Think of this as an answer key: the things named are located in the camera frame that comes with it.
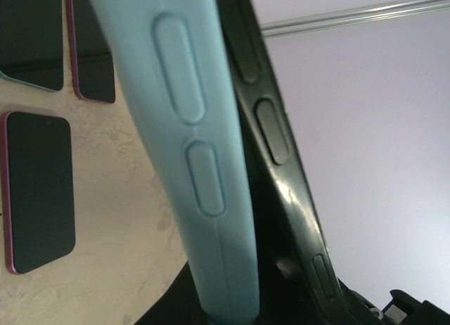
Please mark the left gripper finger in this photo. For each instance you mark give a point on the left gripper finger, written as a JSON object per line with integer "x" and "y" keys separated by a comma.
{"x": 179, "y": 305}

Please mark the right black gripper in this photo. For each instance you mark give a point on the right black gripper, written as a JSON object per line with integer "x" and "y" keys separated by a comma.
{"x": 402, "y": 309}

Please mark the light blue phone case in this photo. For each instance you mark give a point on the light blue phone case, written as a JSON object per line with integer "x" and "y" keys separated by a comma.
{"x": 171, "y": 62}

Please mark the teal phone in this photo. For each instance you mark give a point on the teal phone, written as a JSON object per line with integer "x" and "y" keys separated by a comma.
{"x": 32, "y": 42}

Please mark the right aluminium frame post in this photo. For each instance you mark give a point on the right aluminium frame post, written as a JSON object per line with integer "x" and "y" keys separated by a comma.
{"x": 353, "y": 16}

